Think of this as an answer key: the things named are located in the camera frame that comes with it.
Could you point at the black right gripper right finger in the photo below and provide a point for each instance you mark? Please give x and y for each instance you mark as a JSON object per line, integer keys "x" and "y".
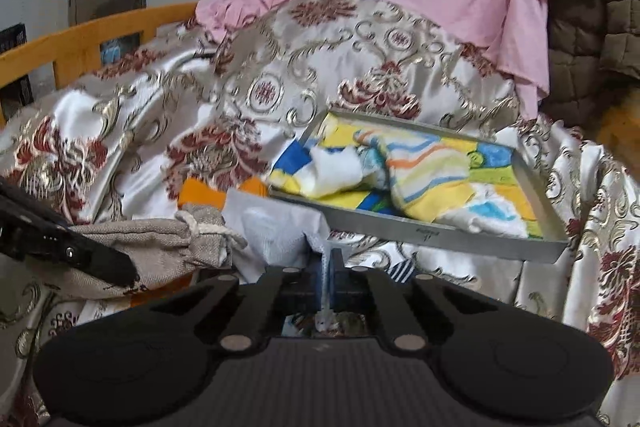
{"x": 416, "y": 316}

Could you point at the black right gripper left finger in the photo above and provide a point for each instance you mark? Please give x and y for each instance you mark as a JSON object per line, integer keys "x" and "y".
{"x": 226, "y": 315}

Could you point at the navy white striped sock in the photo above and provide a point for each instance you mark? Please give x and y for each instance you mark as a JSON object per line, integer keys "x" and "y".
{"x": 402, "y": 272}

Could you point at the grey cloth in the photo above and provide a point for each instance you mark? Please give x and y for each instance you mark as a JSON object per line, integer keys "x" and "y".
{"x": 277, "y": 233}

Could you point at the orange cloth strip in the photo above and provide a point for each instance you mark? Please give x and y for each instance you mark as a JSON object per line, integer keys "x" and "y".
{"x": 196, "y": 192}

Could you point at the silver tray with painted bottom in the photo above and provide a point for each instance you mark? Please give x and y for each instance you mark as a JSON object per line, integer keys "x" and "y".
{"x": 544, "y": 247}

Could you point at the yellow striped towel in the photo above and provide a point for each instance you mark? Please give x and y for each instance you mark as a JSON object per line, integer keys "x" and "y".
{"x": 427, "y": 177}

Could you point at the white blue fluffy cloth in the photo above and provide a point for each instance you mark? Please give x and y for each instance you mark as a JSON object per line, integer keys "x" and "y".
{"x": 317, "y": 171}

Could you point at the floral satin sofa cover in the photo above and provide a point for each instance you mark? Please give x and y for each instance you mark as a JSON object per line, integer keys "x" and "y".
{"x": 121, "y": 142}

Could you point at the wooden sofa armrest left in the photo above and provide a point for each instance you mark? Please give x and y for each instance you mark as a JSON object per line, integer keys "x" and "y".
{"x": 76, "y": 50}

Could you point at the brown quilted jacket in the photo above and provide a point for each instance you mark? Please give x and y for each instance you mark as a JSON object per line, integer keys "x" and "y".
{"x": 593, "y": 57}

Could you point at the beige drawstring pouch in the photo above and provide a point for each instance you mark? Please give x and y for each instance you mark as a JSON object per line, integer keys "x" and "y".
{"x": 162, "y": 251}

